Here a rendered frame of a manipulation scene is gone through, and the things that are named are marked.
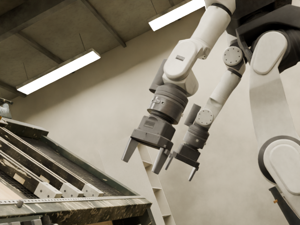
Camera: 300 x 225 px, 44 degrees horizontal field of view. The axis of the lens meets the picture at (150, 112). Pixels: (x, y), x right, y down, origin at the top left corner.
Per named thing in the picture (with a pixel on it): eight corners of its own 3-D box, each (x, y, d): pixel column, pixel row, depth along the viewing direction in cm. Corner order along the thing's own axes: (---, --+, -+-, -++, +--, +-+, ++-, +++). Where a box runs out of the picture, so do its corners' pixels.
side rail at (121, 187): (131, 207, 296) (137, 195, 296) (36, 145, 340) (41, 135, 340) (135, 207, 303) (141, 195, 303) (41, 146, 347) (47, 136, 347)
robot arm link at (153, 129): (178, 158, 92) (197, 115, 94) (158, 143, 85) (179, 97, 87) (143, 146, 100) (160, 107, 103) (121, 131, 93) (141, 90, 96)
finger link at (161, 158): (149, 170, 86) (160, 146, 88) (157, 174, 89) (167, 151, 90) (154, 172, 85) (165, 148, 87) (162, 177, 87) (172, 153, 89)
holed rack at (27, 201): (0, 205, 150) (1, 203, 150) (-5, 201, 151) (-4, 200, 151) (145, 197, 302) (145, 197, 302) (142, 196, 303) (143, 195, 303)
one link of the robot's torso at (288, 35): (299, 67, 123) (283, 38, 127) (303, 52, 111) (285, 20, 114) (262, 83, 125) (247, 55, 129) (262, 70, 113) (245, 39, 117)
